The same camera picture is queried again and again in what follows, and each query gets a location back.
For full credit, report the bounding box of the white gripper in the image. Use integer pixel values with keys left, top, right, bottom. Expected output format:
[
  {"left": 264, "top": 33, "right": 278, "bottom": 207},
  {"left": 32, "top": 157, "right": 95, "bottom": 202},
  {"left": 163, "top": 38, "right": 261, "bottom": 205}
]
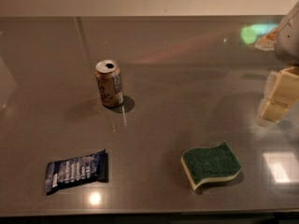
[{"left": 258, "top": 2, "right": 299, "bottom": 123}]

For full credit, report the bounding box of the orange soda can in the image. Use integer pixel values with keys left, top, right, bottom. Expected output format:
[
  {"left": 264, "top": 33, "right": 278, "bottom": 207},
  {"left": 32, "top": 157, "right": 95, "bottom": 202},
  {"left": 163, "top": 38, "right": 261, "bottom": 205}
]
[{"left": 95, "top": 60, "right": 123, "bottom": 107}]

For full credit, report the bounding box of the green and yellow sponge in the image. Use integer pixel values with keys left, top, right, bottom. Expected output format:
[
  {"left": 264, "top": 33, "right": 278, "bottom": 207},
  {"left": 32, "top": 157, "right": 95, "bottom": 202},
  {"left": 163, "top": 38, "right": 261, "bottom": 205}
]
[{"left": 180, "top": 142, "right": 241, "bottom": 191}]

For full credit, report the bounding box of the dark blue snack wrapper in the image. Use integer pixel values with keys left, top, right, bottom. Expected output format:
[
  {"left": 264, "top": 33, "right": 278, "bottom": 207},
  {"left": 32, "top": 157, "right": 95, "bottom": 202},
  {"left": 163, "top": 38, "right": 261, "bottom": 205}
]
[{"left": 45, "top": 150, "right": 107, "bottom": 195}]

